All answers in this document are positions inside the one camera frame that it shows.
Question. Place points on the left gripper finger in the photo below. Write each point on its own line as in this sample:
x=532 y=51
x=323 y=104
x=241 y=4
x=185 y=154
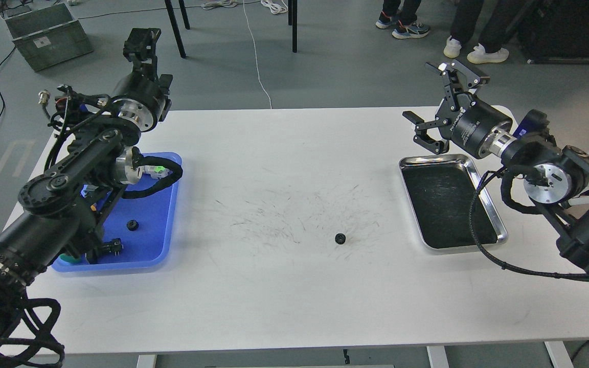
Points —
x=140 y=50

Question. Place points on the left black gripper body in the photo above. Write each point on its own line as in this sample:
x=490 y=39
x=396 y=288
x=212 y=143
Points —
x=143 y=101

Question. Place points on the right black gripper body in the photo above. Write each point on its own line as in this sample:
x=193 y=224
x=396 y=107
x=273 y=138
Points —
x=474 y=123

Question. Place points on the black gear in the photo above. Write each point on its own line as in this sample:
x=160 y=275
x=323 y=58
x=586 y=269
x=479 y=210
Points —
x=132 y=225
x=340 y=238

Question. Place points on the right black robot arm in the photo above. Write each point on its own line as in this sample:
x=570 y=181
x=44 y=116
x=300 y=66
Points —
x=537 y=176

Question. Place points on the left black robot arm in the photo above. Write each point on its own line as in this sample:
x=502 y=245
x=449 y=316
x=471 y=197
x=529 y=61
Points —
x=93 y=164

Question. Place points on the silver metal tray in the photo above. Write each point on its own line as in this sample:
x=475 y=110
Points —
x=440 y=189

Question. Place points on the blue plastic tray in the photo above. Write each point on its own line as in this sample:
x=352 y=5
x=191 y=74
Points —
x=143 y=248

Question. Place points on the white sneaker left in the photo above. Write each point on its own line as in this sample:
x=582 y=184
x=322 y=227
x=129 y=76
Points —
x=452 y=48

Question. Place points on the white sneaker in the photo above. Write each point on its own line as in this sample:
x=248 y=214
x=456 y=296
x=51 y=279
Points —
x=479 y=55
x=452 y=48

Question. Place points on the white sneaker right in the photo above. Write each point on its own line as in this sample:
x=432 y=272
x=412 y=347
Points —
x=479 y=55

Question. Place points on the black table leg left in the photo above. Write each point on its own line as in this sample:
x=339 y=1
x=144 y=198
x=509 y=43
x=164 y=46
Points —
x=175 y=27

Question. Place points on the black table leg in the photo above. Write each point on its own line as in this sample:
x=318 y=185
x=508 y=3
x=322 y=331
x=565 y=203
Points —
x=293 y=23
x=175 y=27

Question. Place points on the blue sneaker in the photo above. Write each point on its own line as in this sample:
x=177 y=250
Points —
x=415 y=30

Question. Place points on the black equipment case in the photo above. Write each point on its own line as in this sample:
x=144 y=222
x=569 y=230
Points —
x=555 y=31

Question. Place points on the black table leg right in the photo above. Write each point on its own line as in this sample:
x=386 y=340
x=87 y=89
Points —
x=293 y=23

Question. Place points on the green grey switch module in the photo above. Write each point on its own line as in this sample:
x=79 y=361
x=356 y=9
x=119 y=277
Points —
x=155 y=172

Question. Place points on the black switch component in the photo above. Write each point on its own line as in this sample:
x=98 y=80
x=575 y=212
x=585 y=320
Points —
x=112 y=247

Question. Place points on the green push button switch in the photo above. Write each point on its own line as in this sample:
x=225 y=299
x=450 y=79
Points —
x=69 y=260

